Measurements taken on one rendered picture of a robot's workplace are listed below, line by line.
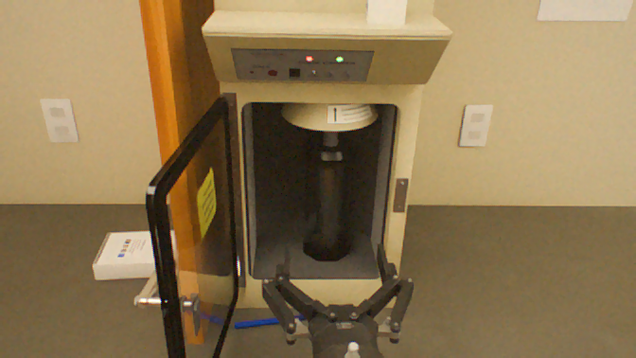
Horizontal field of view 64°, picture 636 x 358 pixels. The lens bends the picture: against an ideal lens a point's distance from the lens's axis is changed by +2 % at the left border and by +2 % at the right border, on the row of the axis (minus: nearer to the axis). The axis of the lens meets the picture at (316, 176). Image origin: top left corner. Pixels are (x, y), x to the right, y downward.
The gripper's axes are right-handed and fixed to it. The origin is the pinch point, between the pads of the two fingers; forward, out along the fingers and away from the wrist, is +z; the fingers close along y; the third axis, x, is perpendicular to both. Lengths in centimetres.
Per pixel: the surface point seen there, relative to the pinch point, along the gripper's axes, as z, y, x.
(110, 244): 34, 46, 22
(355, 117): 20.4, -4.5, -13.5
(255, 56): 9.6, 11.3, -26.6
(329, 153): 23.3, -0.6, -5.4
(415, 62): 10.2, -11.0, -25.9
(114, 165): 61, 52, 16
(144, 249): 32, 38, 22
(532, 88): 60, -53, -6
